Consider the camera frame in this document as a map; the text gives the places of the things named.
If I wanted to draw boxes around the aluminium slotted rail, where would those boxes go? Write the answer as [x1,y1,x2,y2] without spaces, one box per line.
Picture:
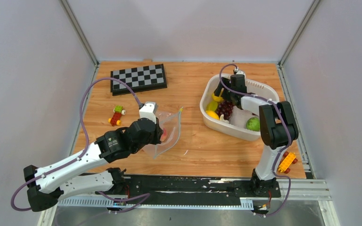
[58,196,254,210]

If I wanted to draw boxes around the red green toy car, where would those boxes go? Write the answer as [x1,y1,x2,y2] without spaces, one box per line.
[108,105,126,126]

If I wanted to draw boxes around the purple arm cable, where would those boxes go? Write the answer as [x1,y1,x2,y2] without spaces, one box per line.
[219,64,292,218]
[10,77,144,212]

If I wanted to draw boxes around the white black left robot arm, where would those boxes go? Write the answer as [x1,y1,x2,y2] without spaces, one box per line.
[23,118,163,212]

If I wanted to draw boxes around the purple grape bunch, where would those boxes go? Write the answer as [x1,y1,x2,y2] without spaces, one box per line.
[215,100,234,120]

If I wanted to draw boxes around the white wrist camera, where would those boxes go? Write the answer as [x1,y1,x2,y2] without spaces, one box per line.
[139,102,158,124]
[233,69,246,76]

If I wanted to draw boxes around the black grey chessboard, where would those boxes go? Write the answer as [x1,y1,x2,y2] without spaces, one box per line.
[110,64,167,93]

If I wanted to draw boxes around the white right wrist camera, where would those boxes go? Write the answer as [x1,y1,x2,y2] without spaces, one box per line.
[233,69,246,76]

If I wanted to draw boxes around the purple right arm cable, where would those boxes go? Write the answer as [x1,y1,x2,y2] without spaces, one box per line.
[219,64,292,218]

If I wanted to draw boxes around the green custard apple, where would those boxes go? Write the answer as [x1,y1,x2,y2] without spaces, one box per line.
[246,117,260,132]

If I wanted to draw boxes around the yellow lemon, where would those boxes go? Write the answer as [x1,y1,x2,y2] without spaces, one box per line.
[212,93,224,103]
[206,110,220,120]

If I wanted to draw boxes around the white garlic bulb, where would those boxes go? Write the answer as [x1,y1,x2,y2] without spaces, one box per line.
[219,114,230,124]

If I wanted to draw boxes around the white plastic basket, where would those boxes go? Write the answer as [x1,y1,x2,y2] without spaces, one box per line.
[199,73,280,142]

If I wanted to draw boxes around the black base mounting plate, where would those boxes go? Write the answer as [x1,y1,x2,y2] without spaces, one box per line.
[95,174,281,207]

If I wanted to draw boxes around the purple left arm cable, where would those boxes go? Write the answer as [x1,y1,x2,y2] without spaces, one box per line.
[10,77,144,212]

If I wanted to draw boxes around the clear zip top bag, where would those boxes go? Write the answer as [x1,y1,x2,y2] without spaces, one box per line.
[142,107,183,158]

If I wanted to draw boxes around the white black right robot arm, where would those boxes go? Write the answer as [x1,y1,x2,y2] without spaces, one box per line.
[214,73,298,197]

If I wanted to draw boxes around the yellow green starfruit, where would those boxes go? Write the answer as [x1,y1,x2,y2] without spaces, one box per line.
[206,100,219,112]

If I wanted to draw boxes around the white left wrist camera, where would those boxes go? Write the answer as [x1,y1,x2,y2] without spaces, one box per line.
[139,102,158,124]

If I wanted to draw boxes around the yellow red toy car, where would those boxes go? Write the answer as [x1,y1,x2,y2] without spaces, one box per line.
[277,151,298,174]

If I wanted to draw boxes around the pink peach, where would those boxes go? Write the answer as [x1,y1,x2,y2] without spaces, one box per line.
[160,128,168,142]

